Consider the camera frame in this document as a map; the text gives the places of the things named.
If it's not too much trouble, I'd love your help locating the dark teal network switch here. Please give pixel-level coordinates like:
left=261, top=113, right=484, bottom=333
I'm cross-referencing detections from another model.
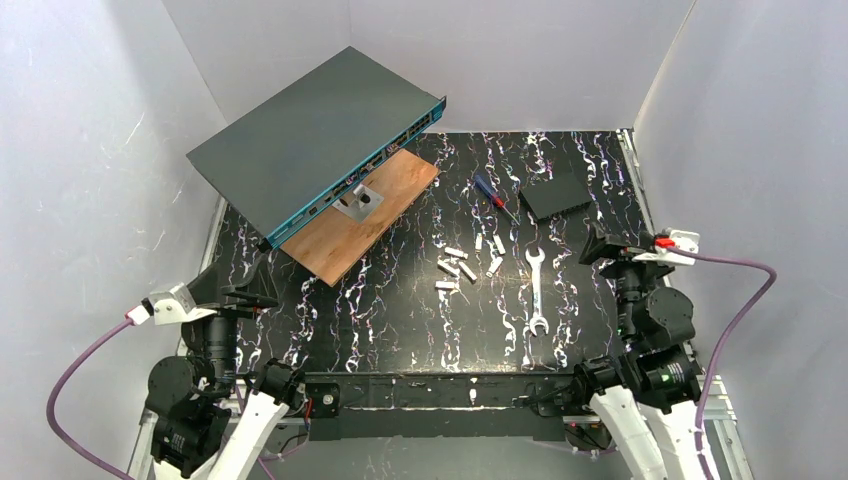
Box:
left=187, top=46, right=447, bottom=252

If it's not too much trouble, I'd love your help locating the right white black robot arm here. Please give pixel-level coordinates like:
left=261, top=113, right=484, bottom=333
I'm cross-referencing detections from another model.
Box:
left=572, top=222, right=711, bottom=479

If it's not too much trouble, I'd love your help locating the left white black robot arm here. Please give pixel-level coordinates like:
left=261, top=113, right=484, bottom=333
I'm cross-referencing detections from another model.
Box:
left=141, top=255, right=306, bottom=479

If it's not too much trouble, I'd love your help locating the small black box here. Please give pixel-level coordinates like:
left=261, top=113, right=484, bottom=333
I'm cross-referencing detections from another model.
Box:
left=519, top=172, right=592, bottom=221

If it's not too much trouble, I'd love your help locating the wooden base board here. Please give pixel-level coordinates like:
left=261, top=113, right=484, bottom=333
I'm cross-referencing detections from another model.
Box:
left=281, top=149, right=439, bottom=286

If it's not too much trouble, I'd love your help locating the silver open-end wrench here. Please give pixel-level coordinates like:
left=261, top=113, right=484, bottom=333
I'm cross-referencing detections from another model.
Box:
left=525, top=248, right=549, bottom=336

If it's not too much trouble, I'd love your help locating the blue red screwdriver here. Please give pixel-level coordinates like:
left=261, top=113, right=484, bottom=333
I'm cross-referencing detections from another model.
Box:
left=474, top=173, right=519, bottom=225

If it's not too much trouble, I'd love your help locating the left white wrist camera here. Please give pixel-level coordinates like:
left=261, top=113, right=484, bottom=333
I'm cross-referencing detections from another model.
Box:
left=125, top=283, right=216, bottom=326

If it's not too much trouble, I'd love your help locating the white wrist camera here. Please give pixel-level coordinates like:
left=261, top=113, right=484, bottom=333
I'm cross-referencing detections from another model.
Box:
left=125, top=283, right=216, bottom=326
left=633, top=229, right=701, bottom=267

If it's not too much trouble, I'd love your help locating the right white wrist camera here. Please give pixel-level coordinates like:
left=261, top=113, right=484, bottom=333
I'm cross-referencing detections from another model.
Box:
left=633, top=229, right=701, bottom=267

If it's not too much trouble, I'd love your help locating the silver metal mount bracket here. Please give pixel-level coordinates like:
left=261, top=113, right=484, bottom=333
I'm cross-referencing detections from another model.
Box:
left=332, top=183, right=384, bottom=223

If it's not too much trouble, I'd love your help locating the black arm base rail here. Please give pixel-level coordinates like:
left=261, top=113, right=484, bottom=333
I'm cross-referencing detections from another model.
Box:
left=306, top=373, right=595, bottom=441

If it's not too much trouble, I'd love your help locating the aluminium frame rail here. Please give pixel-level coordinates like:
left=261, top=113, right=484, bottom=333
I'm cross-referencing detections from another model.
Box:
left=702, top=375, right=754, bottom=480

